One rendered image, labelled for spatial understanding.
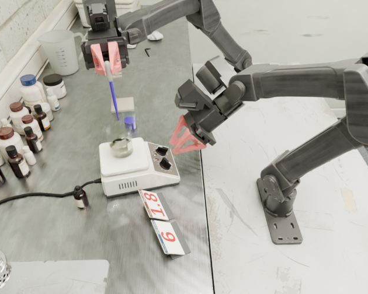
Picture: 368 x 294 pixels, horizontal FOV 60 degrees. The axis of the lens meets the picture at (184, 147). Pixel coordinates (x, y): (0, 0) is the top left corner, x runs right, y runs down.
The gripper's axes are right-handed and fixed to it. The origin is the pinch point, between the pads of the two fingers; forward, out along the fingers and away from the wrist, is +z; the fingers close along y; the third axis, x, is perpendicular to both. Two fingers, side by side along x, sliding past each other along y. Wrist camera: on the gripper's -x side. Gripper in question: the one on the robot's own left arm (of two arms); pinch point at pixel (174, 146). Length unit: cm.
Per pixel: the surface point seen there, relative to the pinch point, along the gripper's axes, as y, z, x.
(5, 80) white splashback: -49, 39, -29
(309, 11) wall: -129, -77, 90
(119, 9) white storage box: -115, 6, 0
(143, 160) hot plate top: -1.6, 8.9, -1.8
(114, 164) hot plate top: -1.6, 14.4, -6.5
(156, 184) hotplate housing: 1.5, 11.1, 4.8
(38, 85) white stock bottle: -44, 30, -22
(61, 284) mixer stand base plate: 22.7, 29.7, -9.5
